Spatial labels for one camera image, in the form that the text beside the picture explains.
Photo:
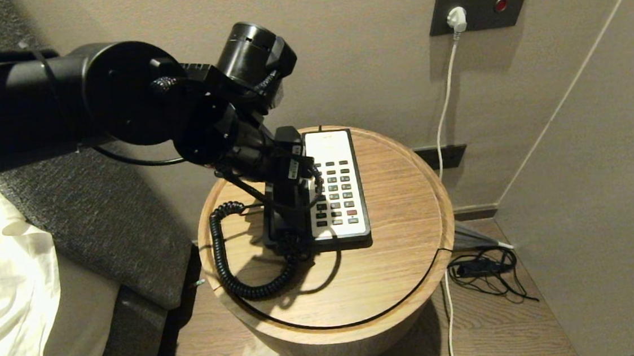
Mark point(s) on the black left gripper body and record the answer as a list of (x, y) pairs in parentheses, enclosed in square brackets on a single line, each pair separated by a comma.
[(289, 186)]

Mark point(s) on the black telephone handset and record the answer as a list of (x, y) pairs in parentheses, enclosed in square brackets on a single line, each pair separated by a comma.
[(286, 136)]

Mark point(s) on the black and white telephone base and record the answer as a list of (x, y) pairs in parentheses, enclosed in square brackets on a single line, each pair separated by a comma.
[(328, 143)]

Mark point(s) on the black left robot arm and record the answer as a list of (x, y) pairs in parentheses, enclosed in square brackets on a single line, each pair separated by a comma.
[(34, 109)]

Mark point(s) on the round wooden side table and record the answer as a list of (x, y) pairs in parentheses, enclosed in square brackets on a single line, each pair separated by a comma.
[(359, 288)]

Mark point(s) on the grey fabric headboard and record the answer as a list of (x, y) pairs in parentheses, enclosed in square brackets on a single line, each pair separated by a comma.
[(117, 233)]

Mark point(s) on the transparent folded umbrella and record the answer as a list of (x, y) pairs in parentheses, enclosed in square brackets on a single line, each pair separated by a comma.
[(469, 239)]

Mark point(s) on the white power plug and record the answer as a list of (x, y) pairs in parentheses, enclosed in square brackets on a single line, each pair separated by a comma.
[(456, 18)]

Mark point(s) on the black low wall socket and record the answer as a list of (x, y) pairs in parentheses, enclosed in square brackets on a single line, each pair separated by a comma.
[(451, 157)]

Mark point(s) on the dark grey bed frame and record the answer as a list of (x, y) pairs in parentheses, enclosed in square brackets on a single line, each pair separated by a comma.
[(127, 351)]

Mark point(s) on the grey wall socket panel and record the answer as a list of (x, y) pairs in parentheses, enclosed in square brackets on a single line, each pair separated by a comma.
[(479, 12)]

